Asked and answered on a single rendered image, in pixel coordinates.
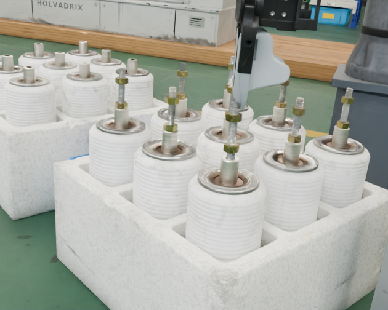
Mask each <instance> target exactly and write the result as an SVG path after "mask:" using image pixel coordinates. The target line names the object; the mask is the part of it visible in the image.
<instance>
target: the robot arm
mask: <svg viewBox="0 0 388 310"><path fill-rule="evenodd" d="M310 1H311V0H236V8H235V20H236V22H237V24H236V38H235V55H234V67H233V90H232V94H233V96H234V99H235V101H236V102H238V103H239V109H240V110H245V106H246V102H247V97H248V91H250V90H252V89H259V88H263V87H269V86H273V85H280V84H284V83H285V82H286V81H287V80H288V79H289V76H290V68H289V66H288V65H286V64H285V62H284V60H283V59H282V58H280V57H278V56H276V55H275V54H273V37H272V36H271V35H270V34H269V33H268V32H267V30H265V29H264V28H261V27H258V25H259V26H263V27H272V28H276V30H280V31H296V30H311V31H316V30H317V23H318V16H319V11H320V4H321V0H317V5H316V9H315V16H314V19H310V18H311V13H312V11H311V10H309V3H310ZM344 72H345V73H346V75H348V76H350V77H353V78H356V79H360V80H363V81H368V82H374V83H378V84H387V85H388V0H367V3H366V9H365V15H364V19H363V25H362V31H361V34H360V38H359V40H358V41H357V43H356V45H355V47H354V49H353V51H352V53H351V55H350V57H349V58H348V60H347V62H346V67H345V71H344Z"/></svg>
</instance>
